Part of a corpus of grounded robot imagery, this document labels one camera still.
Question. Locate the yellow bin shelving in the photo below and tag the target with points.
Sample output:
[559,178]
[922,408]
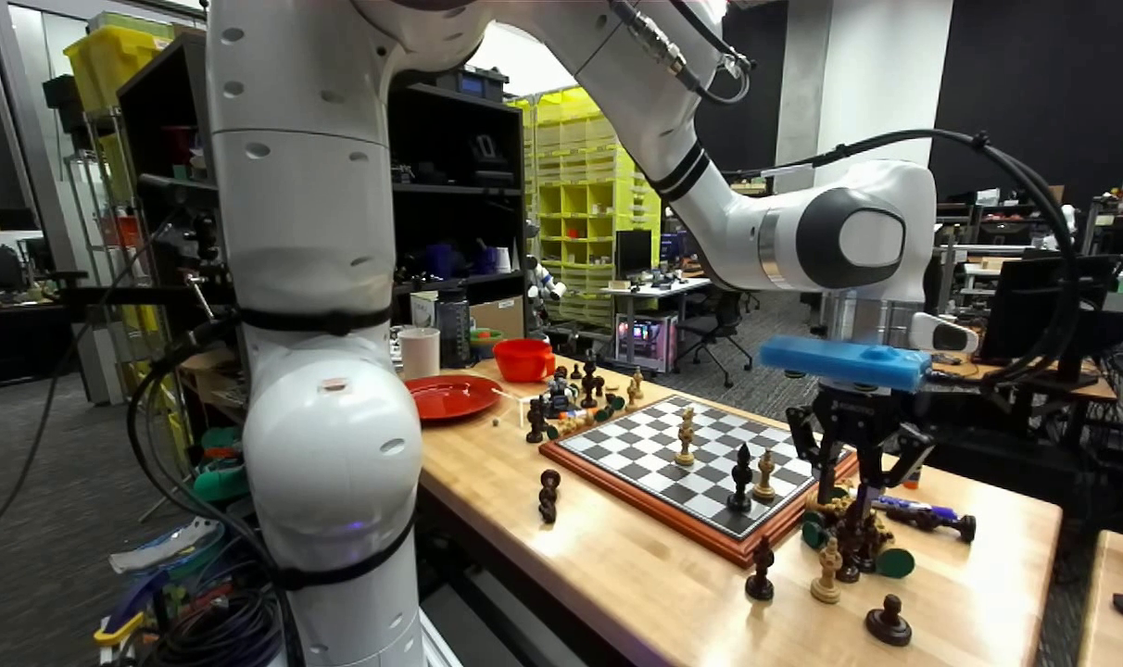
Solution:
[585,197]

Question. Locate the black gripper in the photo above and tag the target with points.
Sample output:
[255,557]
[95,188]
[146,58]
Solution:
[866,408]

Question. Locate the tall black chess piece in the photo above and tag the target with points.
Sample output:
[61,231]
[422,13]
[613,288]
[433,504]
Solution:
[591,384]

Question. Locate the green plastic object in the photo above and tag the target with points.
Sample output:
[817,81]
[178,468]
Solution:
[219,477]

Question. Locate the black office chair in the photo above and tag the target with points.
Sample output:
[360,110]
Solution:
[713,323]

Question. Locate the yellow storage bin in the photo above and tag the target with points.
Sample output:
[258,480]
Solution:
[115,61]

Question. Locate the black storage shelf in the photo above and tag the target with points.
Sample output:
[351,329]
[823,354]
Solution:
[460,151]

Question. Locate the purple lit box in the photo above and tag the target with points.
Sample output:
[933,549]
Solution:
[648,341]

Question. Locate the black computer monitor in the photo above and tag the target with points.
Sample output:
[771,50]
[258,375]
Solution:
[1029,310]

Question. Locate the green disc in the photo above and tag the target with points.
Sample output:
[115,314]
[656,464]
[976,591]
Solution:
[897,564]
[812,536]

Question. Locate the wooden top desk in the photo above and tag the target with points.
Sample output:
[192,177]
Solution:
[970,368]

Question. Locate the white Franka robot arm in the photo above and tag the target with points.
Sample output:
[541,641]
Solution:
[325,468]

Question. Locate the short black chess pawn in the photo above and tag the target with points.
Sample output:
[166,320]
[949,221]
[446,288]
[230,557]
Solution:
[888,623]

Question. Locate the red cup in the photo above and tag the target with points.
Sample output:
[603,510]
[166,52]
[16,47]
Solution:
[523,361]

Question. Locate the white cup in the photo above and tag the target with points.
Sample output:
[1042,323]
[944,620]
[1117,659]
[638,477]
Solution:
[415,354]

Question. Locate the dark bottle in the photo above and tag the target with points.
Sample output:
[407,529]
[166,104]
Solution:
[452,329]

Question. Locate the wood framed chess board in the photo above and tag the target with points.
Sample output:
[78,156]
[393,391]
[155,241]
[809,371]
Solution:
[648,459]

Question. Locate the dark brown chess piece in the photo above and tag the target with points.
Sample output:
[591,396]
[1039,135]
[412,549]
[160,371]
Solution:
[874,545]

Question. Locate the purple and black toy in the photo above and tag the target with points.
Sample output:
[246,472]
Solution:
[933,517]

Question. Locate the beige chess piece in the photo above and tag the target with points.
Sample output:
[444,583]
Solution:
[765,480]
[829,580]
[686,443]
[635,391]

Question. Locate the red plate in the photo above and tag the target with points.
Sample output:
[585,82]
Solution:
[452,398]

